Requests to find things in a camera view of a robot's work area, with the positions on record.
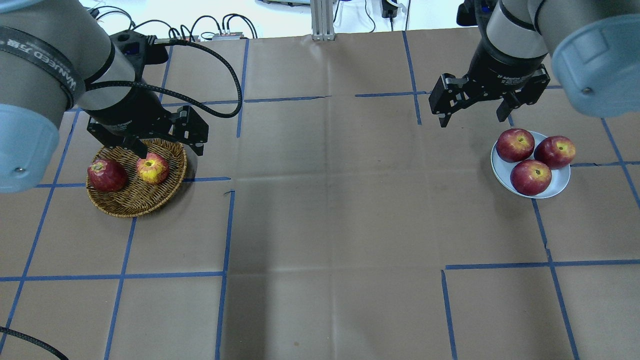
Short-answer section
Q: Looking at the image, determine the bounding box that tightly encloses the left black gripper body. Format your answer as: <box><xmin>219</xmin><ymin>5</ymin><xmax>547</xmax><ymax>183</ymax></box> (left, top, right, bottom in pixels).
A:
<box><xmin>87</xmin><ymin>105</ymin><xmax>210</xmax><ymax>148</ymax></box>

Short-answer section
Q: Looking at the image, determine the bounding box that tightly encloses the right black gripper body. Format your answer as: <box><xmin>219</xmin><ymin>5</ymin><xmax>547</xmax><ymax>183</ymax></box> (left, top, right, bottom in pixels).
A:
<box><xmin>429</xmin><ymin>64</ymin><xmax>551</xmax><ymax>115</ymax></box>

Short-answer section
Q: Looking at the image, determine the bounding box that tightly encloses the red yellow apple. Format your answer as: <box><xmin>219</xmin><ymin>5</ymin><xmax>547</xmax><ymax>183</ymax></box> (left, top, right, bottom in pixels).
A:
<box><xmin>135</xmin><ymin>152</ymin><xmax>170</xmax><ymax>185</ymax></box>

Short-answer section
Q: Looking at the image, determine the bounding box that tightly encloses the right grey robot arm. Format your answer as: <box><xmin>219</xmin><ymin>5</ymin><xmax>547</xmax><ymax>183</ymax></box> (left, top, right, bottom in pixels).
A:
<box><xmin>429</xmin><ymin>0</ymin><xmax>640</xmax><ymax>128</ymax></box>

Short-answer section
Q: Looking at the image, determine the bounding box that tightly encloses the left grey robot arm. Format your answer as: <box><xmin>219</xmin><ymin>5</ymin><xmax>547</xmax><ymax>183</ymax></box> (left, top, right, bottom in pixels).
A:
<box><xmin>0</xmin><ymin>0</ymin><xmax>209</xmax><ymax>193</ymax></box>

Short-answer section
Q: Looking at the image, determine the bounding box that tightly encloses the red apple on plate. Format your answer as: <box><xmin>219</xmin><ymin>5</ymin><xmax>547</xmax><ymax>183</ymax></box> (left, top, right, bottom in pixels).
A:
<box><xmin>534</xmin><ymin>136</ymin><xmax>577</xmax><ymax>170</ymax></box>
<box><xmin>495</xmin><ymin>128</ymin><xmax>535</xmax><ymax>163</ymax></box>
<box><xmin>509</xmin><ymin>159</ymin><xmax>553</xmax><ymax>197</ymax></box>

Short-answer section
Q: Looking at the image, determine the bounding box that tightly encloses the dark red apple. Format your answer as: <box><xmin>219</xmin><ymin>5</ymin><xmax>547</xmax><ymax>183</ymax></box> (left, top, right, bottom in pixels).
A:
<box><xmin>87</xmin><ymin>158</ymin><xmax>129</xmax><ymax>193</ymax></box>

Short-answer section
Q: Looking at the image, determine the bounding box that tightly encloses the round wicker basket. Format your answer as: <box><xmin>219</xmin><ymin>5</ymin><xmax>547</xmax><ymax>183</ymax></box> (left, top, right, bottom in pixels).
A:
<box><xmin>86</xmin><ymin>139</ymin><xmax>189</xmax><ymax>218</ymax></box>

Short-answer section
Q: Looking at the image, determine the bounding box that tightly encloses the light blue plate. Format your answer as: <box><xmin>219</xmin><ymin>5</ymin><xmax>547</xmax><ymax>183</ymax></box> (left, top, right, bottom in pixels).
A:
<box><xmin>490</xmin><ymin>128</ymin><xmax>577</xmax><ymax>199</ymax></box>

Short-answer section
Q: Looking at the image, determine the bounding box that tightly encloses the black ribbed cable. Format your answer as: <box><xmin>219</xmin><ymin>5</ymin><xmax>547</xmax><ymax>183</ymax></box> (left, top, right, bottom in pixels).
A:
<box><xmin>85</xmin><ymin>39</ymin><xmax>243</xmax><ymax>119</ymax></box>

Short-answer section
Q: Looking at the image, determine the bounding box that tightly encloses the aluminium frame post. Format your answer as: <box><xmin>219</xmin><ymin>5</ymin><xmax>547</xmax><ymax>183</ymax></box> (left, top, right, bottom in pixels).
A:
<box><xmin>310</xmin><ymin>0</ymin><xmax>336</xmax><ymax>41</ymax></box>

